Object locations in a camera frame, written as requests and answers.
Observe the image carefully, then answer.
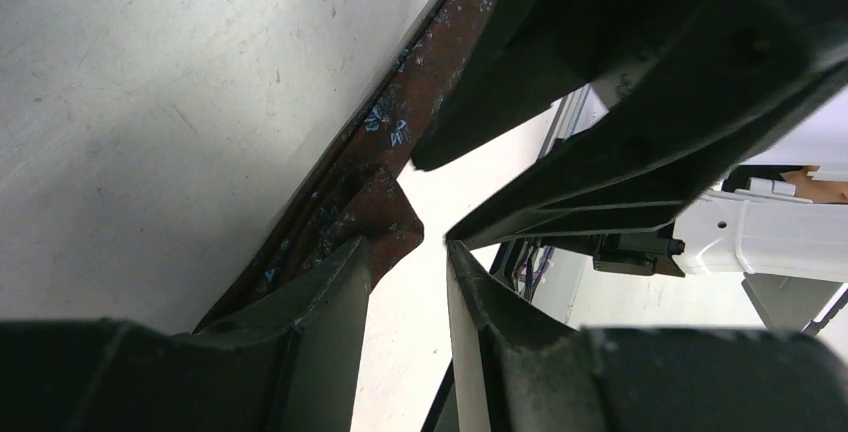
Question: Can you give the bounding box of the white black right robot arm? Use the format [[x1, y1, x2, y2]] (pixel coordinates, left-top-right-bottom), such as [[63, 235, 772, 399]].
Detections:
[[412, 0, 847, 282]]

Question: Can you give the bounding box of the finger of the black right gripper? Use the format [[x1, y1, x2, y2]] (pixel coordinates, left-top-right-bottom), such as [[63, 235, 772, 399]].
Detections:
[[447, 64, 847, 249], [411, 0, 630, 171]]

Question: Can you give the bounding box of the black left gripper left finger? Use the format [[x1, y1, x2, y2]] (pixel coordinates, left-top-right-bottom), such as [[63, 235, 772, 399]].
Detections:
[[1, 237, 371, 431]]

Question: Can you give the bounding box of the dark brown blue-patterned tie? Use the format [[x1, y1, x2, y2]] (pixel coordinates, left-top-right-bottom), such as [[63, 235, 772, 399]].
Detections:
[[198, 0, 497, 329]]

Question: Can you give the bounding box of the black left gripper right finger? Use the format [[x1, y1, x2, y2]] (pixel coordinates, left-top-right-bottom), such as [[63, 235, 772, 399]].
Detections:
[[446, 241, 847, 431]]

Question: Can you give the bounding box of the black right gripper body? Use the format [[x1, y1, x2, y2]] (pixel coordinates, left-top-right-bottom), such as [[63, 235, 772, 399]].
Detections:
[[596, 0, 847, 118]]

